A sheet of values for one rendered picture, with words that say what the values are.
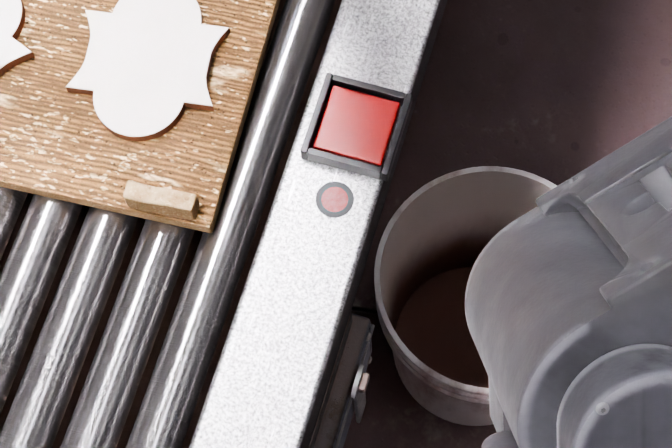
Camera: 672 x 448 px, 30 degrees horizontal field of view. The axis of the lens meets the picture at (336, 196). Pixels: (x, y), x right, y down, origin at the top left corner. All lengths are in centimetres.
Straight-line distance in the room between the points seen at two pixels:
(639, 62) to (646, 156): 181
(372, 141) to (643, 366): 77
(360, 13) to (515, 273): 80
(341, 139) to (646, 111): 113
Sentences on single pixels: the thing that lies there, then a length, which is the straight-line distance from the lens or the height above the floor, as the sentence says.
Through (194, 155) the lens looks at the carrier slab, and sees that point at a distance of 105.
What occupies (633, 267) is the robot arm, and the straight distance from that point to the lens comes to 30.
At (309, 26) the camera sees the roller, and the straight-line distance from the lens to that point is 111.
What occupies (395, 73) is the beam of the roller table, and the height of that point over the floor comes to 92.
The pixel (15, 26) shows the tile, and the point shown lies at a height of 95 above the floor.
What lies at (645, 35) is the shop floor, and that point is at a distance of 218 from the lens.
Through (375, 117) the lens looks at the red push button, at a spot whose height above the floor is 93.
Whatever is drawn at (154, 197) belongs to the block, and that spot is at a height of 96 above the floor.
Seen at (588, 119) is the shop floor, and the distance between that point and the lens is 209.
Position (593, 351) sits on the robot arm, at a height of 161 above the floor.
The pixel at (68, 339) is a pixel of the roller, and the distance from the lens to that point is 104.
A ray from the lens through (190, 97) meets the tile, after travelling 106.
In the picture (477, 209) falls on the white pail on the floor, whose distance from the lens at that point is 176.
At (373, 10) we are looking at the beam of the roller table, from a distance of 112.
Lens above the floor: 190
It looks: 70 degrees down
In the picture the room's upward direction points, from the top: 6 degrees counter-clockwise
